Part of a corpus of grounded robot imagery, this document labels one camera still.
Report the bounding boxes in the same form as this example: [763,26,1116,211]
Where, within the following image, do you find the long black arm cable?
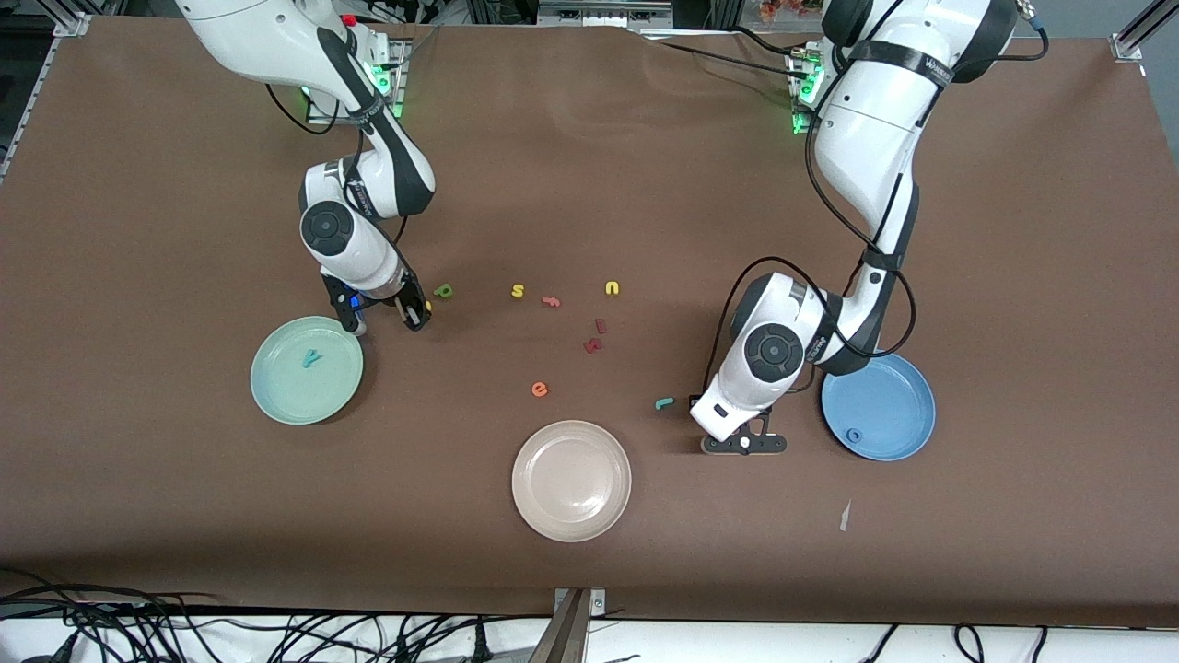
[702,0,1051,392]
[265,85,356,137]

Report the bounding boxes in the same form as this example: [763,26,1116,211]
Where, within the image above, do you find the brown table cover sheet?
[0,17,1179,629]

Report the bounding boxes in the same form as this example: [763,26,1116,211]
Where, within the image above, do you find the grey metal equipment frame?
[537,0,675,29]

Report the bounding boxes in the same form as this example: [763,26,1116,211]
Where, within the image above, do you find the light green plate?
[250,316,365,426]

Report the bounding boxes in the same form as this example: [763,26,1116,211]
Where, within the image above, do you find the aluminium frame profile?
[0,11,91,185]
[1110,0,1179,62]

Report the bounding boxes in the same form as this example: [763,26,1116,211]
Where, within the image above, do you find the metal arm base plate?
[788,51,825,137]
[306,39,412,126]

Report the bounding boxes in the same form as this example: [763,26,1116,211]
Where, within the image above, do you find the black cable on mat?
[656,26,811,84]

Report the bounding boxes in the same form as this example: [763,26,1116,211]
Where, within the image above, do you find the silver mounting bracket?
[553,587,607,616]

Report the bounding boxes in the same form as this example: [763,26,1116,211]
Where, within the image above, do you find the grey metal post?
[530,589,590,663]

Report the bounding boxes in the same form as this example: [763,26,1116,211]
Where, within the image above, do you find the beige plate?
[511,420,633,543]

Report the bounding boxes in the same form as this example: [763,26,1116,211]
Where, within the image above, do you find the blue plate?
[821,353,937,462]

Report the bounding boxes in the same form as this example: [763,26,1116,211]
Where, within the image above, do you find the orange artificial flowers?
[758,0,830,23]

